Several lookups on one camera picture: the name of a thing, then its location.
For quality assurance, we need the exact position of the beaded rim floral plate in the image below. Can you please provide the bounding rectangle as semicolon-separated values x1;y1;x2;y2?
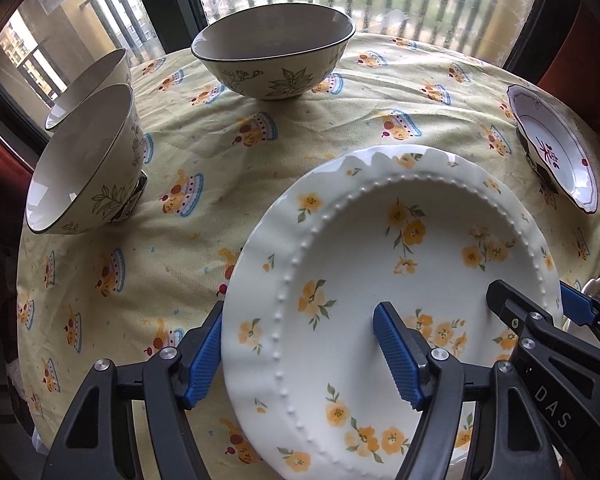
221;144;562;479

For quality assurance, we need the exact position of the large green leaf bowl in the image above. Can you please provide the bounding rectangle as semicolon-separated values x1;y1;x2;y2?
190;2;356;101

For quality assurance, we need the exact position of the yellow patterned tablecloth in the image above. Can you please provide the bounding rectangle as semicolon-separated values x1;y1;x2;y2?
17;30;600;480

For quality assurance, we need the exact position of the small red motif dish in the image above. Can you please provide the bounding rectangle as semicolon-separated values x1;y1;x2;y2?
506;84;598;214

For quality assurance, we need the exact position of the red curtain right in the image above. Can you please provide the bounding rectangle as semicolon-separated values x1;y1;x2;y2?
539;4;600;134

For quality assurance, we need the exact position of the red curtain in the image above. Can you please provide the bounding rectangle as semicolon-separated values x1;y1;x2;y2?
0;140;32;211
539;4;600;134

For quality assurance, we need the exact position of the near small leaf bowl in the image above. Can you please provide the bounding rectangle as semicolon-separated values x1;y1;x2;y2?
26;84;144;234

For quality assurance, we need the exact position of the small leaf bowl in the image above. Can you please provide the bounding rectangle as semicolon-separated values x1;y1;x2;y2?
44;49;131;132
26;84;144;234

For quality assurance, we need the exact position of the red curtain left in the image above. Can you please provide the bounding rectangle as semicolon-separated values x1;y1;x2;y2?
0;140;32;211

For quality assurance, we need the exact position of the balcony metal railing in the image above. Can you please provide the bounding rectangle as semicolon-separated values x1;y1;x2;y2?
0;0;498;104

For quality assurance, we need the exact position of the far small leaf bowl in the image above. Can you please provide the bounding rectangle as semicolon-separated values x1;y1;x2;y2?
44;49;131;132

